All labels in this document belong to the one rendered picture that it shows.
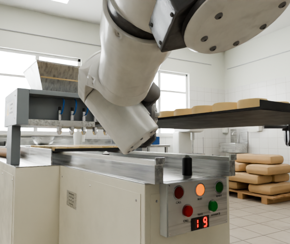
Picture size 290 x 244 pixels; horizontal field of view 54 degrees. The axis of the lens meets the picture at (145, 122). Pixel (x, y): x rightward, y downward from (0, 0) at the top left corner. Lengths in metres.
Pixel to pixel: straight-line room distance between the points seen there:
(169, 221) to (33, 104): 0.90
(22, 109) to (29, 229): 0.52
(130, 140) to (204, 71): 6.01
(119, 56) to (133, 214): 0.61
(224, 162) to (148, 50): 0.73
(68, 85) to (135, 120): 1.10
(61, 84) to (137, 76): 1.19
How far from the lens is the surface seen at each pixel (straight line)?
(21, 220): 1.37
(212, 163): 0.97
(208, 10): 0.18
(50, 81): 1.44
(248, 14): 0.20
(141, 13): 0.21
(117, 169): 0.89
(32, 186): 1.35
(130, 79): 0.29
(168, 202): 0.77
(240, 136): 6.25
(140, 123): 0.39
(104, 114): 0.40
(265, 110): 0.45
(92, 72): 0.34
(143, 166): 0.77
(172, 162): 1.12
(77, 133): 4.25
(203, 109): 0.55
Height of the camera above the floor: 0.95
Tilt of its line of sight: 4 degrees up
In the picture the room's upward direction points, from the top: straight up
